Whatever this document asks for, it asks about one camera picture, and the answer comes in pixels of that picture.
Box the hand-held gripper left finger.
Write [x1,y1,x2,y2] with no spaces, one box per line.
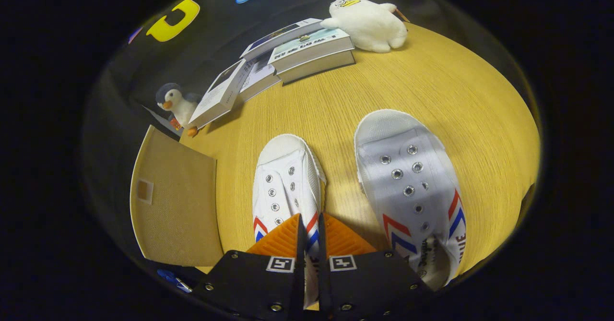
[192,213,306,321]

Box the blue cover book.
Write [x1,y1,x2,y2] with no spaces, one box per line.
[240,18,324,61]

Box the white portrait cover book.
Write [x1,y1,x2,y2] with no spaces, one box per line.
[188,58,248,130]

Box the penguin plush toy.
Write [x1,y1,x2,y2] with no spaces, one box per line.
[155,83,202,137]

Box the teal cover book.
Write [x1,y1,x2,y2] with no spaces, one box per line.
[267,27,354,74]

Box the white duck plush toy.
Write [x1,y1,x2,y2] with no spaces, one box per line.
[320,0,408,53]

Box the white shoe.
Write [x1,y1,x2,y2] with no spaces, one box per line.
[252,134,327,309]
[354,109,467,292]

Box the thin white text book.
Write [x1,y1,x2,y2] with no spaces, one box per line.
[237,50,281,103]

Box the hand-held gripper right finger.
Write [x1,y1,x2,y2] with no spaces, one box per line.
[318,212,435,321]

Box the beige fabric storage box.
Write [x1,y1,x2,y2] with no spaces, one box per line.
[130,125,224,267]

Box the thick grey-edged book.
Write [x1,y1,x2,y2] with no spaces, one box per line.
[277,49,356,85]

